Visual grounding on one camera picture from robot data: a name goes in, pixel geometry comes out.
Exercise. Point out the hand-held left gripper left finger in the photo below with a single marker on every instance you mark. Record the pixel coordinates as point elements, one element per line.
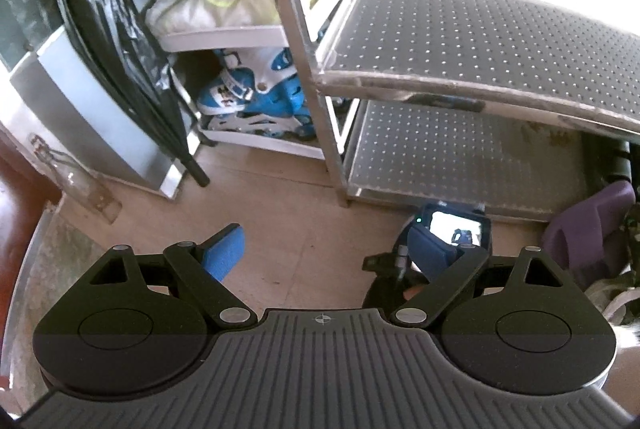
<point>225,251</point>

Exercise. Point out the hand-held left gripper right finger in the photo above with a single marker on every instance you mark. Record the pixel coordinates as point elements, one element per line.
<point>427,254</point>

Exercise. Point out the purple slipper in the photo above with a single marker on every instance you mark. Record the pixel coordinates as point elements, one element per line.
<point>585,229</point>

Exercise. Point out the white grey sneaker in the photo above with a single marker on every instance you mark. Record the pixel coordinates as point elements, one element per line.
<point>610,309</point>

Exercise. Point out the metal shoe rack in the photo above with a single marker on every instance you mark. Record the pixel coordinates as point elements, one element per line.
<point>475,34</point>

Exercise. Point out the blue white inline skate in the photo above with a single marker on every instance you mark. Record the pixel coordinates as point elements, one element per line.
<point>270,104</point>

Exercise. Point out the clear glass bottle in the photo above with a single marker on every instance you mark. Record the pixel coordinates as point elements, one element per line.
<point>80,181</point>

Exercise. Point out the black slipper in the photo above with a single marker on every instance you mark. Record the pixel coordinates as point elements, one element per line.
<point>617,166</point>

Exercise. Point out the grey cabinet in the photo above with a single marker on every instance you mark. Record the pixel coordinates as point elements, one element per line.
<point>75,109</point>

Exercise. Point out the white shelf unit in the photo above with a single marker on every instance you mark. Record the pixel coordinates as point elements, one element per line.
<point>225,36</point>

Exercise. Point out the white bag with yellow trim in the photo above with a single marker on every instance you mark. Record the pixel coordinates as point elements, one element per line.
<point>210,6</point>

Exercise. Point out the black plastic bag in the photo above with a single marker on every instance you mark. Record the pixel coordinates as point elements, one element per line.
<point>105,19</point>

